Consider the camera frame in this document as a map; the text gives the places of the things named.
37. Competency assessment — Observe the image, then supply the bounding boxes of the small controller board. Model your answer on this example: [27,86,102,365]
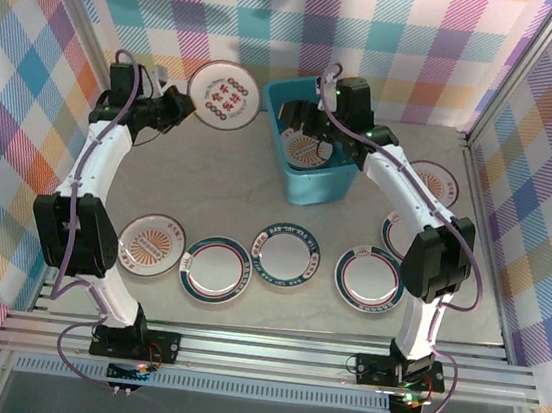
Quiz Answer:
[387,389,430,413]
[103,359,153,398]

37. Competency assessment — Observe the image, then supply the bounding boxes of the white plate navy lettered rim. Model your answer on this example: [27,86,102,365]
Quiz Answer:
[247,218,326,294]

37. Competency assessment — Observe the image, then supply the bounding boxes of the aluminium corner post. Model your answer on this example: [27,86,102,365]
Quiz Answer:
[15,0,135,109]
[463,0,552,156]

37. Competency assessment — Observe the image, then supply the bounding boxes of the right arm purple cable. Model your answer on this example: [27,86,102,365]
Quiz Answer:
[278,60,512,413]

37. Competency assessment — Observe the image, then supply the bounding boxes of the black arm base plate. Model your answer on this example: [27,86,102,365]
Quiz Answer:
[352,349,449,395]
[87,322,183,368]

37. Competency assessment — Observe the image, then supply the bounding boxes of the teal plastic bin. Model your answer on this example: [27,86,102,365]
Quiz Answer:
[250,70,368,213]

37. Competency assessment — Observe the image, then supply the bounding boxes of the aluminium side rail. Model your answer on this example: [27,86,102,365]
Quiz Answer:
[29,138,96,318]
[435,132,538,365]

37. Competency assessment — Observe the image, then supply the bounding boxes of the white plate orange sunburst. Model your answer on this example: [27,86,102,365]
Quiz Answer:
[114,209,191,283]
[403,157,464,214]
[284,131,337,175]

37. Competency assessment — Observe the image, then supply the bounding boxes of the long aluminium frame rail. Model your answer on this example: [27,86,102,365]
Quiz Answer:
[0,302,548,413]

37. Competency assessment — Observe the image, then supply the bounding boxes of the white slotted cable duct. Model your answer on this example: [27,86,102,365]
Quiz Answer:
[12,353,397,413]

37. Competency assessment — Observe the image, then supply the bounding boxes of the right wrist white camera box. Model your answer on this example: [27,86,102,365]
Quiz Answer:
[316,69,343,105]

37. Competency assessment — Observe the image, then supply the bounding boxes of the white plate green rim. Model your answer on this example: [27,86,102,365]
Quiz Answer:
[174,231,257,310]
[378,208,430,262]
[329,241,411,318]

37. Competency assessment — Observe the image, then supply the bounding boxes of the white plate red green characters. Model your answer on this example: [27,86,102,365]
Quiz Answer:
[183,55,266,136]

